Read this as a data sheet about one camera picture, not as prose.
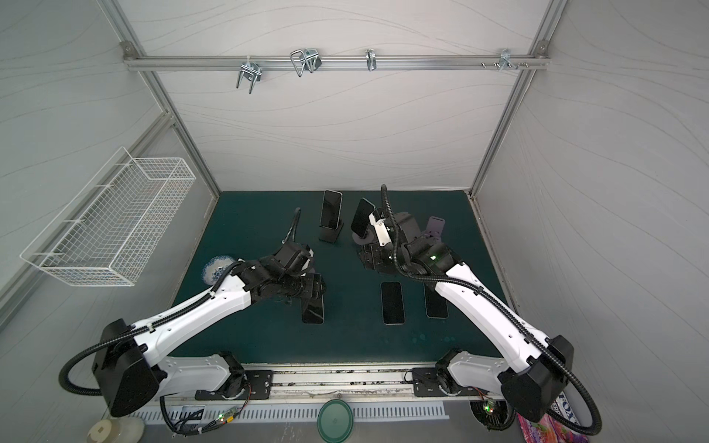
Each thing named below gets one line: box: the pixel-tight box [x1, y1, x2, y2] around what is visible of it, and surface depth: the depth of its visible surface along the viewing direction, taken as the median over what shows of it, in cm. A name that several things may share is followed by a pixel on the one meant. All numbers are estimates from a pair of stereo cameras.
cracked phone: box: [380, 281, 406, 325], surface depth 91 cm
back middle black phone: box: [350, 197, 376, 239], surface depth 101 cm
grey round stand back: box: [351, 228, 374, 245], surface depth 107 cm
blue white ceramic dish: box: [201, 254, 236, 286], surface depth 95 cm
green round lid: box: [316, 398, 354, 443], surface depth 62 cm
